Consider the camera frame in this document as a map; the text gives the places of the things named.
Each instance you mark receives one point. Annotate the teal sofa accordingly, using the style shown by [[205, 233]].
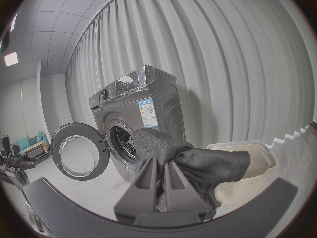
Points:
[[23, 142]]

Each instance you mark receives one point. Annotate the grey washing machine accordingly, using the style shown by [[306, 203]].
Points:
[[158, 108]]

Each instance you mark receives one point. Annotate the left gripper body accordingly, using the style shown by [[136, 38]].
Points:
[[18, 163]]

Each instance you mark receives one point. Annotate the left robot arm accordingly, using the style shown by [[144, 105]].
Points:
[[7, 157]]

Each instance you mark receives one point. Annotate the ceiling light panel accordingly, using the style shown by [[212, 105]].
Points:
[[14, 21], [10, 58]]

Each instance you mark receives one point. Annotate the white curtain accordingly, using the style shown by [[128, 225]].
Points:
[[210, 58]]

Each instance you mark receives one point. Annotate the cardboard box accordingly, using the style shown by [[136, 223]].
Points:
[[37, 149]]

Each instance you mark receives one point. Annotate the cream laundry basket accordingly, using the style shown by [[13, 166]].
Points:
[[250, 182]]

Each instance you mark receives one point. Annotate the black garment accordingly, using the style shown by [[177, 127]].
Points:
[[198, 162]]

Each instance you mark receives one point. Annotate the washing machine door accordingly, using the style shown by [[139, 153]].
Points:
[[58, 145]]

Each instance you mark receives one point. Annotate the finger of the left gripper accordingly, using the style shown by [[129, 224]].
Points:
[[31, 159]]

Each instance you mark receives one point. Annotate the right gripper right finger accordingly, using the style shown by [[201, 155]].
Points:
[[177, 194]]

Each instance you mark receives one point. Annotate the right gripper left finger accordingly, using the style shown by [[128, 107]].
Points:
[[142, 192]]

